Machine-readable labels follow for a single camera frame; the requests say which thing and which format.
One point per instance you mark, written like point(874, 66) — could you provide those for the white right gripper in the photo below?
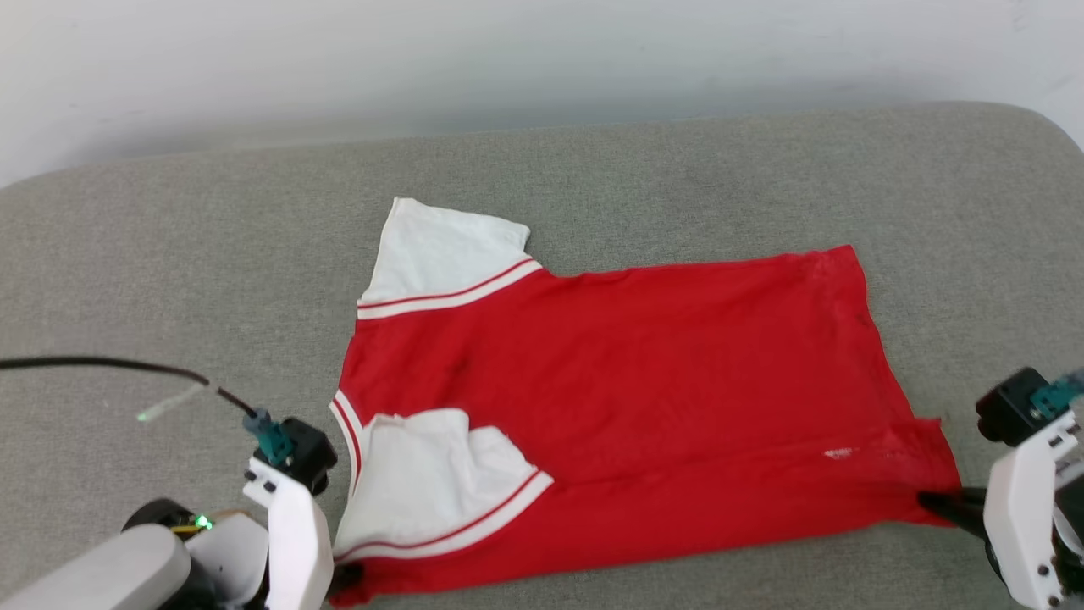
point(1025, 508)

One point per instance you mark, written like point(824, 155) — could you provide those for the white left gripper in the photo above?
point(296, 542)

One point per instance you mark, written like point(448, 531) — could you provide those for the red and white jersey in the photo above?
point(635, 381)

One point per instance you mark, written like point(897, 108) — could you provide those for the grey fabric sofa cushion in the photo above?
point(169, 254)

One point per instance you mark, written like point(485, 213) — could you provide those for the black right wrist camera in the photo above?
point(1008, 407)

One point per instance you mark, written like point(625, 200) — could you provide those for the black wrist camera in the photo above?
point(1008, 407)
point(309, 453)

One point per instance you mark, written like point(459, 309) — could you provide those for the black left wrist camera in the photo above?
point(309, 453)

